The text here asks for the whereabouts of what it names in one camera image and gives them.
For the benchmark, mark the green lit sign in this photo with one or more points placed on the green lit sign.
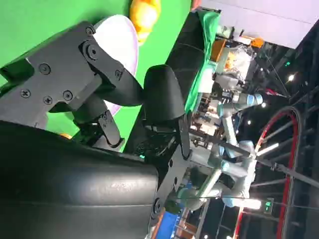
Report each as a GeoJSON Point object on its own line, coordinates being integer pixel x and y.
{"type": "Point", "coordinates": [267, 206]}

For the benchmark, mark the green cloth on neighbouring table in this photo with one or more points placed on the green cloth on neighbouring table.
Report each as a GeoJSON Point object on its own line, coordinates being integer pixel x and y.
{"type": "Point", "coordinates": [207, 32]}

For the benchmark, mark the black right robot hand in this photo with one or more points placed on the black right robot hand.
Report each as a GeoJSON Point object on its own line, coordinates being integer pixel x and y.
{"type": "Point", "coordinates": [74, 189]}

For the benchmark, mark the orange box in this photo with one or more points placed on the orange box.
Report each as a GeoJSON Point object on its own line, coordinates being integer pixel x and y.
{"type": "Point", "coordinates": [218, 49]}

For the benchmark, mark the red black hoop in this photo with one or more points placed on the red black hoop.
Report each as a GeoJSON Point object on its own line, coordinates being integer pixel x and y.
{"type": "Point", "coordinates": [295, 149]}

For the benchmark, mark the lilac plate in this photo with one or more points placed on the lilac plate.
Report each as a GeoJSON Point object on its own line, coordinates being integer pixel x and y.
{"type": "Point", "coordinates": [119, 42]}

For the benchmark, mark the orange white toy bread roll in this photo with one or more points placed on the orange white toy bread roll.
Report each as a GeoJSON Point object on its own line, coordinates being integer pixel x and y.
{"type": "Point", "coordinates": [144, 17]}
{"type": "Point", "coordinates": [66, 136]}

